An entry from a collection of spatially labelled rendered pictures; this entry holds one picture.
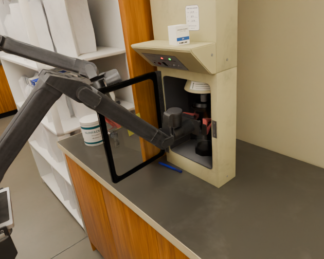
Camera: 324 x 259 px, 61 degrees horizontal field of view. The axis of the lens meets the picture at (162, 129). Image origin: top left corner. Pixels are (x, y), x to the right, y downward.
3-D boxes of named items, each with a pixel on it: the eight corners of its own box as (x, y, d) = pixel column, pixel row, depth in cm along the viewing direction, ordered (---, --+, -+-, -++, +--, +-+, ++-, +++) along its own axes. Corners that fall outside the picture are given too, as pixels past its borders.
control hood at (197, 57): (156, 64, 115) (153, 39, 110) (217, 73, 91) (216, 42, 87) (133, 70, 108) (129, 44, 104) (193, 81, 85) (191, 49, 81)
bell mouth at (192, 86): (204, 78, 122) (203, 66, 120) (237, 84, 109) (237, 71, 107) (175, 89, 112) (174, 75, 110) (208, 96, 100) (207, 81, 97)
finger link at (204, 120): (204, 110, 116) (189, 117, 111) (218, 113, 111) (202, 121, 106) (205, 124, 119) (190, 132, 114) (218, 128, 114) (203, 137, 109)
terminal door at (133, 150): (165, 154, 130) (156, 70, 113) (113, 185, 111) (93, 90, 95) (164, 153, 131) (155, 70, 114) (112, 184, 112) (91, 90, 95)
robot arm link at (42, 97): (45, 54, 74) (56, 62, 67) (84, 81, 83) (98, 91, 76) (-52, 191, 73) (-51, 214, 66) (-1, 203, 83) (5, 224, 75)
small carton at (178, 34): (181, 42, 95) (180, 23, 92) (190, 43, 91) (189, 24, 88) (169, 44, 93) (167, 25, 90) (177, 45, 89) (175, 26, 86)
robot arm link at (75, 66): (-6, 50, 112) (-21, 41, 101) (-2, 37, 112) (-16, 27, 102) (97, 82, 116) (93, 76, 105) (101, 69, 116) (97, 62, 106)
